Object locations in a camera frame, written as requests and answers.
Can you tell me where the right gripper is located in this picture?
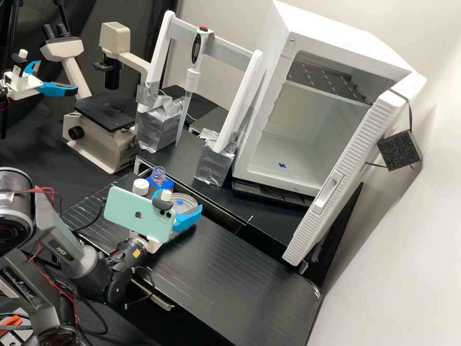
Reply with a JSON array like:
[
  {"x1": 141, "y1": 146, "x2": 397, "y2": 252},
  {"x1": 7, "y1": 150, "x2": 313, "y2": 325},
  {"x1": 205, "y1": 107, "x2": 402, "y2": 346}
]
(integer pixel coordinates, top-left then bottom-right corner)
[{"x1": 128, "y1": 189, "x2": 204, "y2": 254}]

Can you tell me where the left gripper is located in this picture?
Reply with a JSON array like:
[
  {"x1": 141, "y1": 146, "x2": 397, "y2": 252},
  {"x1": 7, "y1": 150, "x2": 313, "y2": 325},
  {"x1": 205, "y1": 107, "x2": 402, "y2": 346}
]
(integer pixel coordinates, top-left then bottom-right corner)
[{"x1": 3, "y1": 60, "x2": 79, "y2": 101}]

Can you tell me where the petri dish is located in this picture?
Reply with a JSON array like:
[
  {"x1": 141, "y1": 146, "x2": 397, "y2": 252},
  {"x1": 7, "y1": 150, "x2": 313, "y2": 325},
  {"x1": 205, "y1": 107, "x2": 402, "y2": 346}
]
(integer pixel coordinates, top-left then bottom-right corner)
[{"x1": 168, "y1": 192, "x2": 199, "y2": 219}]

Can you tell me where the white cap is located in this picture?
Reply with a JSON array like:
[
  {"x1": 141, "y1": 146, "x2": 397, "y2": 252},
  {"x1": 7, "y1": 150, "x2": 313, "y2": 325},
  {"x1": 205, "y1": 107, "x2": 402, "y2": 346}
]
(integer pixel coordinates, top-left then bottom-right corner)
[{"x1": 132, "y1": 178, "x2": 150, "y2": 196}]

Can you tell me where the cream microscope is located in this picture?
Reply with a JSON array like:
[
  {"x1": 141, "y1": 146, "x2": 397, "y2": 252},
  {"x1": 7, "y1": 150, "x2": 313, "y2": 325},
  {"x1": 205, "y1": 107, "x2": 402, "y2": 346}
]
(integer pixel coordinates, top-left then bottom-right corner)
[{"x1": 38, "y1": 21, "x2": 153, "y2": 175}]

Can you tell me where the black platform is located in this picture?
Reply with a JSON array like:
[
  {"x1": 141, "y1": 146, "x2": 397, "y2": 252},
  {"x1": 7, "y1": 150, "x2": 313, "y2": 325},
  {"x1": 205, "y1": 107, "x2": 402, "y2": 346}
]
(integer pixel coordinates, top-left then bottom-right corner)
[{"x1": 60, "y1": 192, "x2": 323, "y2": 346}]

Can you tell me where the white pipette stand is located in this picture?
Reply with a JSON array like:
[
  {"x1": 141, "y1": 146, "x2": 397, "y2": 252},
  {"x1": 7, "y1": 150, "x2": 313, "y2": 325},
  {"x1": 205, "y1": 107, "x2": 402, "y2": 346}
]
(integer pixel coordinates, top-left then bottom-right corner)
[{"x1": 135, "y1": 10, "x2": 265, "y2": 188}]

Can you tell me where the pipette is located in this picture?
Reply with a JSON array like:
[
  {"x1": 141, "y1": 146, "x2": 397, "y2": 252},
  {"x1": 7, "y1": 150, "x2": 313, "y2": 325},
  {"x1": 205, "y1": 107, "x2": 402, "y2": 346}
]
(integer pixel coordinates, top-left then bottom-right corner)
[{"x1": 175, "y1": 26, "x2": 215, "y2": 147}]

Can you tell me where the incubator door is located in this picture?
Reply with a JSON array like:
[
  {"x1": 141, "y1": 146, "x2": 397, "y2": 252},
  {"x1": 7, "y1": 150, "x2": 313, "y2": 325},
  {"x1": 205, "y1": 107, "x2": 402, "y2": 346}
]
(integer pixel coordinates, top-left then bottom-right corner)
[{"x1": 281, "y1": 71, "x2": 428, "y2": 268}]

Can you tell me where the white incubator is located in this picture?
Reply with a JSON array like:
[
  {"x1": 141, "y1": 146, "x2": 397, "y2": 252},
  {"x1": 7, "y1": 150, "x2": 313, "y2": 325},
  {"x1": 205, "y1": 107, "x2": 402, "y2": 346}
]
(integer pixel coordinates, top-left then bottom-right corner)
[{"x1": 230, "y1": 0, "x2": 413, "y2": 198}]

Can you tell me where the right wrist camera phone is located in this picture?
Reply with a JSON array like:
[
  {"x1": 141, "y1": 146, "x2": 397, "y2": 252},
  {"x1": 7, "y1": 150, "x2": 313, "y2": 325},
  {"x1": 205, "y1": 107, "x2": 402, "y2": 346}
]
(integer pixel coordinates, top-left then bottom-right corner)
[{"x1": 103, "y1": 185, "x2": 178, "y2": 244}]

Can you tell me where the black cable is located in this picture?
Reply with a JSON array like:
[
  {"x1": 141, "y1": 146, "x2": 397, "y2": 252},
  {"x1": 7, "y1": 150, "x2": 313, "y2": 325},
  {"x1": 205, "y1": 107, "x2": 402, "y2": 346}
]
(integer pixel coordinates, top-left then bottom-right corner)
[{"x1": 70, "y1": 200, "x2": 107, "y2": 233}]

